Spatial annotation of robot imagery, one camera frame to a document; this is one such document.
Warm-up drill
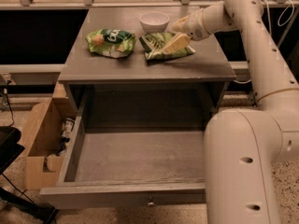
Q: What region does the green jalapeno chip bag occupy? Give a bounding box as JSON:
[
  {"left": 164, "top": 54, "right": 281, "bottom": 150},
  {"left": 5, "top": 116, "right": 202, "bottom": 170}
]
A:
[{"left": 139, "top": 32, "right": 195, "bottom": 61}]

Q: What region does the open cardboard box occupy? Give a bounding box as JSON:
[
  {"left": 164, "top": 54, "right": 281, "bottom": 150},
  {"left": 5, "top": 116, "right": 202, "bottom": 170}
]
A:
[{"left": 22, "top": 83, "right": 77, "bottom": 189}]

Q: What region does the open grey top drawer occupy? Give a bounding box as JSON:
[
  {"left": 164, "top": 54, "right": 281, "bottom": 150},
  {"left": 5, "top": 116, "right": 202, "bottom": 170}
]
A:
[{"left": 40, "top": 89, "right": 206, "bottom": 209}]

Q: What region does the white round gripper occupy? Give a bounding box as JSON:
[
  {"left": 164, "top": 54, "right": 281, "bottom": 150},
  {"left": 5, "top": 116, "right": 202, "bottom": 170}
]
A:
[{"left": 162, "top": 8, "right": 209, "bottom": 54}]

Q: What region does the white ceramic bowl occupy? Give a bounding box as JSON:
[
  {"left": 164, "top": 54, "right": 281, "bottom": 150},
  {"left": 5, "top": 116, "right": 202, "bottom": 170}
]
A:
[{"left": 139, "top": 11, "right": 170, "bottom": 34}]

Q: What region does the black stand with cables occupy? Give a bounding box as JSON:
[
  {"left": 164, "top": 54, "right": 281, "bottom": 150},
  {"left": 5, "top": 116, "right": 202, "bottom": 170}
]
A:
[{"left": 0, "top": 85, "right": 54, "bottom": 224}]

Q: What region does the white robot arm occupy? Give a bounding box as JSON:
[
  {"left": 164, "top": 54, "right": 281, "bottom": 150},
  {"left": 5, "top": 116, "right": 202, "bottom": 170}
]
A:
[{"left": 164, "top": 0, "right": 299, "bottom": 224}]

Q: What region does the green chip bag dark logo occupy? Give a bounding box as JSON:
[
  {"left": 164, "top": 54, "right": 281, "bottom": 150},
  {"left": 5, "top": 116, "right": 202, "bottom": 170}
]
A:
[{"left": 85, "top": 29, "right": 136, "bottom": 59}]

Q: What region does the white bottle in box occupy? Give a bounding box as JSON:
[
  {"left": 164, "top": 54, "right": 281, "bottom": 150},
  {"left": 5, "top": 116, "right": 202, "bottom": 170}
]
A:
[{"left": 62, "top": 118, "right": 75, "bottom": 141}]

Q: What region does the white cable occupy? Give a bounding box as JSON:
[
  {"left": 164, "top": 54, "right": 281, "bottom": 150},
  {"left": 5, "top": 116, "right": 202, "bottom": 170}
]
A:
[{"left": 233, "top": 0, "right": 295, "bottom": 86}]

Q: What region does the grey wooden cabinet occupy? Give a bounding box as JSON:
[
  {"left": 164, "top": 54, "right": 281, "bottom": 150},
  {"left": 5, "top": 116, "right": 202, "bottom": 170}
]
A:
[{"left": 59, "top": 6, "right": 235, "bottom": 112}]

